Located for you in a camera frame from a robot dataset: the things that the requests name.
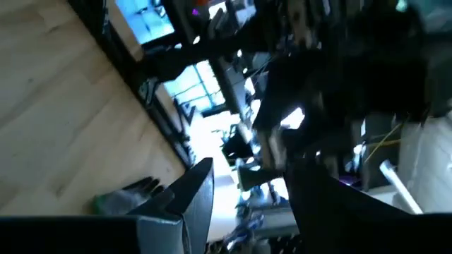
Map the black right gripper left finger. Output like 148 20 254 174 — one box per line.
0 157 215 254

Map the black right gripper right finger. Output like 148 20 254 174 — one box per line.
284 165 452 254

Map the silver aluminium extrusion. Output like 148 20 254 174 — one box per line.
379 159 424 215

